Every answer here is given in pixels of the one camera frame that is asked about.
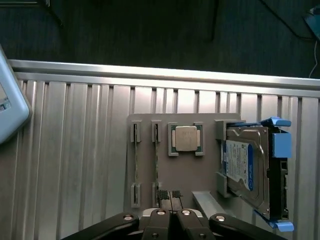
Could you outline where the silver CPU chip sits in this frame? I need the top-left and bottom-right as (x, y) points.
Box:
(170, 124), (202, 154)

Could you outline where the grey parts rack plate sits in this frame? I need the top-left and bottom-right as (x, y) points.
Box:
(123, 112), (248, 213)

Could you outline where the green RAM stick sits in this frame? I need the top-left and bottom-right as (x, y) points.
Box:
(133, 123), (140, 204)
(153, 123), (161, 201)

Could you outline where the teal blue floor object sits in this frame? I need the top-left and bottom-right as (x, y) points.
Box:
(301, 5), (320, 41)

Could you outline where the hard disk with blue label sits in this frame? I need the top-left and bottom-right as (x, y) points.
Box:
(220, 124), (271, 216)

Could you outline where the aluminium angle bracket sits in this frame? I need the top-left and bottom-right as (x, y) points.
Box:
(191, 190), (227, 219)

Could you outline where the thin white cable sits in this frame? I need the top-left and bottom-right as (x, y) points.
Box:
(308, 40), (319, 79)

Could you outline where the blue and black disk caddy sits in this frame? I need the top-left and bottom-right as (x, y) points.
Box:
(226, 116), (295, 233)

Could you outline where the grey teach pendant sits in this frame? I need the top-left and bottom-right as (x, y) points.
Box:
(0, 43), (34, 146)

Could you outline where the black floor cable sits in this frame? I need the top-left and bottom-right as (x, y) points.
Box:
(37, 0), (64, 27)
(209, 0), (220, 41)
(257, 0), (316, 40)

